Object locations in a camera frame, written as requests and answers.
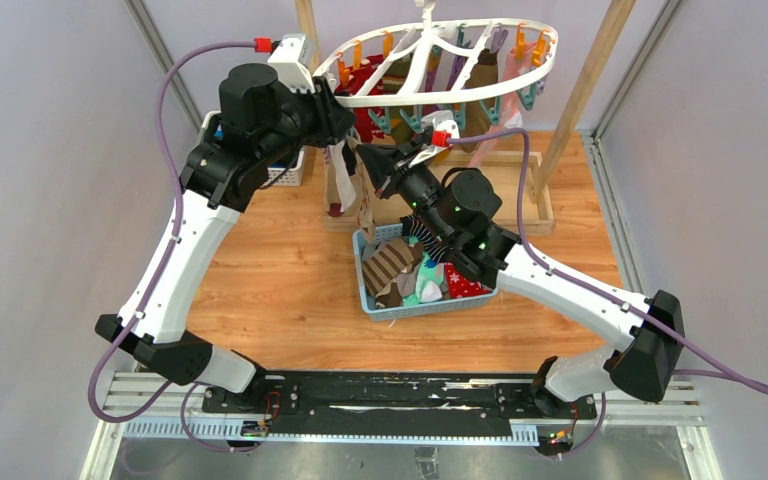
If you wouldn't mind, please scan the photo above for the red hanging sock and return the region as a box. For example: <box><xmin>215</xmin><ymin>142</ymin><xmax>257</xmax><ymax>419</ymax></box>
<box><xmin>344</xmin><ymin>56</ymin><xmax>392</xmax><ymax>144</ymax></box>

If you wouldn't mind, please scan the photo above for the blue sock basket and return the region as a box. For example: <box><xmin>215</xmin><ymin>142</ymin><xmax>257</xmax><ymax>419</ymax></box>
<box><xmin>352</xmin><ymin>224</ymin><xmax>498</xmax><ymax>322</ymax></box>

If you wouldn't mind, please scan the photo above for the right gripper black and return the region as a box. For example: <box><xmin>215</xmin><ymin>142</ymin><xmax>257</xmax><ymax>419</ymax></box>
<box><xmin>353</xmin><ymin>138</ymin><xmax>451</xmax><ymax>245</ymax></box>

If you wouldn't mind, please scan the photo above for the pink hanging sock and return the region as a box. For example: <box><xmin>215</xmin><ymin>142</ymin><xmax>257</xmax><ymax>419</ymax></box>
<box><xmin>468</xmin><ymin>48</ymin><xmax>535</xmax><ymax>167</ymax></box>

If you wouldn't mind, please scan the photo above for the olive striped hanging sock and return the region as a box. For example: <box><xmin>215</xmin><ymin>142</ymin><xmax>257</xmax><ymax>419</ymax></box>
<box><xmin>380</xmin><ymin>56</ymin><xmax>425</xmax><ymax>147</ymax></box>

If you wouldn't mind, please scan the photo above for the brown striped sock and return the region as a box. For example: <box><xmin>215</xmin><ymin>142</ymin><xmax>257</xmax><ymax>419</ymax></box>
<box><xmin>361</xmin><ymin>237</ymin><xmax>424</xmax><ymax>297</ymax></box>

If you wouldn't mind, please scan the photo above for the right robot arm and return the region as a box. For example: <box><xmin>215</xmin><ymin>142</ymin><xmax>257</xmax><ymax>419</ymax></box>
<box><xmin>356</xmin><ymin>143</ymin><xmax>684</xmax><ymax>417</ymax></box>

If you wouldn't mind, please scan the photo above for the wooden hanger rack frame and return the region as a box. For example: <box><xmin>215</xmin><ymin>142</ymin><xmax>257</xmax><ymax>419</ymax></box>
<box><xmin>295</xmin><ymin>0</ymin><xmax>637</xmax><ymax>232</ymax></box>

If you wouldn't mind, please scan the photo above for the white plastic basket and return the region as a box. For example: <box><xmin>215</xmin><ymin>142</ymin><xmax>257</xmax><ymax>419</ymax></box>
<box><xmin>198</xmin><ymin>110</ymin><xmax>306</xmax><ymax>188</ymax></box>

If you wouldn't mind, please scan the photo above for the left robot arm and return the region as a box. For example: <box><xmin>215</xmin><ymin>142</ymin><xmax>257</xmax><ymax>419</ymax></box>
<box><xmin>95</xmin><ymin>63</ymin><xmax>356</xmax><ymax>413</ymax></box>

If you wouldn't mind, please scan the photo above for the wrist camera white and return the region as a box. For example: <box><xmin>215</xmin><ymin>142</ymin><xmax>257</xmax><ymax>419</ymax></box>
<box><xmin>410</xmin><ymin>110</ymin><xmax>460</xmax><ymax>168</ymax></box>
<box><xmin>267</xmin><ymin>33</ymin><xmax>314</xmax><ymax>94</ymax></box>

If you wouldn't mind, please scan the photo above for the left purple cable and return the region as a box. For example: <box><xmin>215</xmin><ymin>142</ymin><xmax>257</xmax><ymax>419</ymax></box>
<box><xmin>86</xmin><ymin>40</ymin><xmax>273</xmax><ymax>454</ymax></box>

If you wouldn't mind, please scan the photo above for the purple cable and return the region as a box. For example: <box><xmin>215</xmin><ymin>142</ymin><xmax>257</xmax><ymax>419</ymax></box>
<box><xmin>446</xmin><ymin>127</ymin><xmax>768</xmax><ymax>458</ymax></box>
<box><xmin>86</xmin><ymin>40</ymin><xmax>273</xmax><ymax>454</ymax></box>

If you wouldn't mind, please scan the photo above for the white hanging sock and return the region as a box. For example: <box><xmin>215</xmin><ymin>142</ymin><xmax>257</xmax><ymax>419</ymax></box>
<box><xmin>324</xmin><ymin>141</ymin><xmax>357</xmax><ymax>217</ymax></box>

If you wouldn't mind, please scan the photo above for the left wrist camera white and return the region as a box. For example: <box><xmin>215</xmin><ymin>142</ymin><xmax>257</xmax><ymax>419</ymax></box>
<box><xmin>267</xmin><ymin>33</ymin><xmax>314</xmax><ymax>94</ymax></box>

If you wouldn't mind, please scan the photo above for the maroon purple hanging sock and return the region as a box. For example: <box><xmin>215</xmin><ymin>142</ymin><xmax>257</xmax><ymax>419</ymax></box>
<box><xmin>422</xmin><ymin>50</ymin><xmax>466</xmax><ymax>132</ymax></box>

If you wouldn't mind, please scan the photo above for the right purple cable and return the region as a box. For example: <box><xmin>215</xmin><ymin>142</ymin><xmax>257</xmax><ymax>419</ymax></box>
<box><xmin>446</xmin><ymin>127</ymin><xmax>768</xmax><ymax>458</ymax></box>

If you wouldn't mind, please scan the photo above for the black striped sock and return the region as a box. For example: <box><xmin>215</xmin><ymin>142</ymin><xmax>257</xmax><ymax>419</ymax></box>
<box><xmin>400</xmin><ymin>215</ymin><xmax>450</xmax><ymax>263</ymax></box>

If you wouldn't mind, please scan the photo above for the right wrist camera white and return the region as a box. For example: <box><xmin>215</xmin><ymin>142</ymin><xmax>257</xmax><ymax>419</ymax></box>
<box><xmin>410</xmin><ymin>110</ymin><xmax>460</xmax><ymax>168</ymax></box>

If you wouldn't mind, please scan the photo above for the brown hanging sock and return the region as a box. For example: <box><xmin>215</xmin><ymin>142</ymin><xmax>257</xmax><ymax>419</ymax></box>
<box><xmin>453</xmin><ymin>47</ymin><xmax>505</xmax><ymax>154</ymax></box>

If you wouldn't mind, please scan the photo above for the teal white sock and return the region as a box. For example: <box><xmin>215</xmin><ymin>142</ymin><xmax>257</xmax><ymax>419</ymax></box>
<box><xmin>397</xmin><ymin>256</ymin><xmax>447</xmax><ymax>306</ymax></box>

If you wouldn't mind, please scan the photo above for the white oval clip hanger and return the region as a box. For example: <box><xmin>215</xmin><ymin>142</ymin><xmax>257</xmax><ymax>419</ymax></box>
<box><xmin>313</xmin><ymin>1</ymin><xmax>559</xmax><ymax>109</ymax></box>

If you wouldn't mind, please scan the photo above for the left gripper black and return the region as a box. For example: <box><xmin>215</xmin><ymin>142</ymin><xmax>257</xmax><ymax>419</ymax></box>
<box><xmin>259</xmin><ymin>75</ymin><xmax>357</xmax><ymax>165</ymax></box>

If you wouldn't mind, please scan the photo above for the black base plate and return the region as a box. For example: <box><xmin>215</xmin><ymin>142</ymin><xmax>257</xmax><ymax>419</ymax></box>
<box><xmin>201</xmin><ymin>370</ymin><xmax>597</xmax><ymax>440</ymax></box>

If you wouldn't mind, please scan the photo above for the red christmas sock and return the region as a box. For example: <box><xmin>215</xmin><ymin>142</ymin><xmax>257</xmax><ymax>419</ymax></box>
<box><xmin>443</xmin><ymin>263</ymin><xmax>492</xmax><ymax>299</ymax></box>

